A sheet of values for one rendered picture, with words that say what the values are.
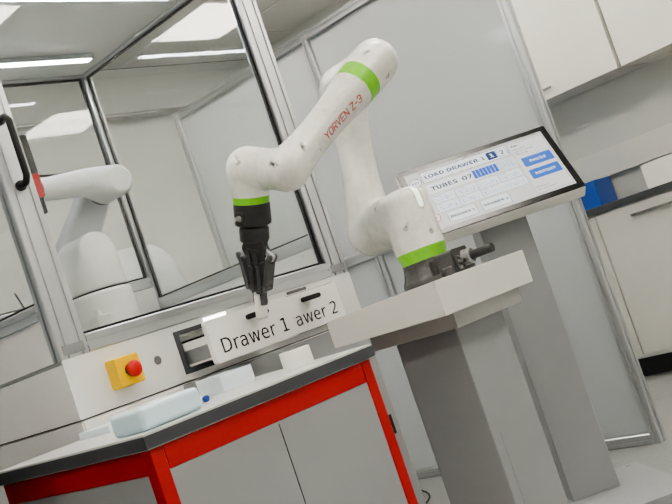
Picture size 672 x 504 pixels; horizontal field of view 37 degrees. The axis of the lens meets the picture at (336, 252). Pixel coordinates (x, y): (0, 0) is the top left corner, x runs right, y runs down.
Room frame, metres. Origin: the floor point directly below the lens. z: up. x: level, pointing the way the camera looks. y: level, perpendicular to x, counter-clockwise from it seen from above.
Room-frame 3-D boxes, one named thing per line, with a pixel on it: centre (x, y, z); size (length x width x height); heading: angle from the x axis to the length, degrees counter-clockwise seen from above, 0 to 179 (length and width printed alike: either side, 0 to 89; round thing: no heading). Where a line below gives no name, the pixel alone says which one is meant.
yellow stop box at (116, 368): (2.44, 0.57, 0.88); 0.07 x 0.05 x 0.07; 137
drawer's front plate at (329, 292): (2.92, 0.14, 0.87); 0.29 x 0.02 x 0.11; 137
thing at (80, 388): (3.05, 0.68, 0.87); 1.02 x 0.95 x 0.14; 137
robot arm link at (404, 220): (2.58, -0.20, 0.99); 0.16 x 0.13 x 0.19; 34
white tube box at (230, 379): (2.35, 0.34, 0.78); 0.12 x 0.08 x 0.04; 36
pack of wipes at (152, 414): (1.89, 0.41, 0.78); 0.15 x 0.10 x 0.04; 142
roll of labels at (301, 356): (2.25, 0.16, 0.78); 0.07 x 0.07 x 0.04
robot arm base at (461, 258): (2.53, -0.25, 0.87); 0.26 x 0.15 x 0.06; 52
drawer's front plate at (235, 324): (2.61, 0.27, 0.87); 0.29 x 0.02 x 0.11; 137
